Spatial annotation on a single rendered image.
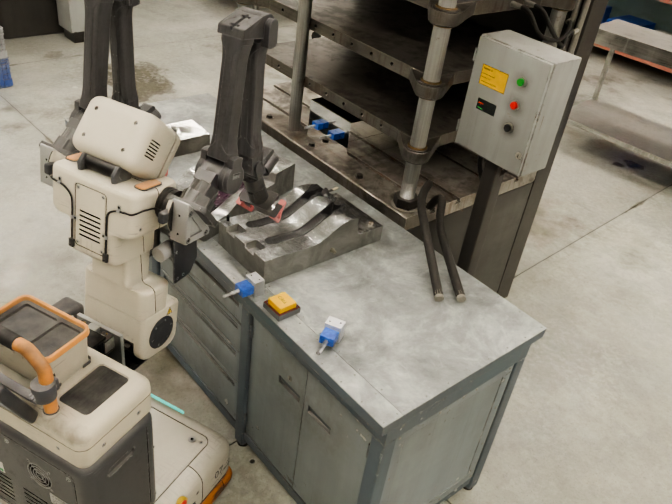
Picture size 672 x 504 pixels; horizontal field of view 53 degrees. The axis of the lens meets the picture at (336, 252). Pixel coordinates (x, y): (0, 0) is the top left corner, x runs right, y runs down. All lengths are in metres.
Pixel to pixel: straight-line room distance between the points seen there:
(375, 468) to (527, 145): 1.15
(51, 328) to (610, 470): 2.17
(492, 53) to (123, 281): 1.38
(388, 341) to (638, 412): 1.62
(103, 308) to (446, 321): 1.01
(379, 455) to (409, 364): 0.26
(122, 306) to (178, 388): 0.97
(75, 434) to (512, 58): 1.69
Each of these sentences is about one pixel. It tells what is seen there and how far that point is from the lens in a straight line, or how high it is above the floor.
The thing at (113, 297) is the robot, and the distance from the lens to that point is 1.98.
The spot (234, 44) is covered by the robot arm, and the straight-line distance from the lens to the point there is 1.65.
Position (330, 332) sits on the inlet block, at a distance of 1.89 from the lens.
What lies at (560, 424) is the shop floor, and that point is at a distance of 3.09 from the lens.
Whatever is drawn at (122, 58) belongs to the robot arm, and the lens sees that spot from 2.01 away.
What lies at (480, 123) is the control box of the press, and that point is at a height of 1.19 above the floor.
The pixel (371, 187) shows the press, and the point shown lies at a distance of 2.72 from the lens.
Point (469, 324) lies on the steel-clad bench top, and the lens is 2.10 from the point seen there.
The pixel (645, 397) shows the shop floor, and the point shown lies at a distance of 3.41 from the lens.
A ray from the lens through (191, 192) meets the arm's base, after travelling 1.70.
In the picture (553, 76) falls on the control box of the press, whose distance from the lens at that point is 2.28.
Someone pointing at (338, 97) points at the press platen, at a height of 1.03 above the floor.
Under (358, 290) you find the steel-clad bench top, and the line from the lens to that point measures 2.12.
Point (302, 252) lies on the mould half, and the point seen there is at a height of 0.87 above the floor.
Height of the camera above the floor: 2.09
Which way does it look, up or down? 34 degrees down
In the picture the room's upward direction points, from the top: 8 degrees clockwise
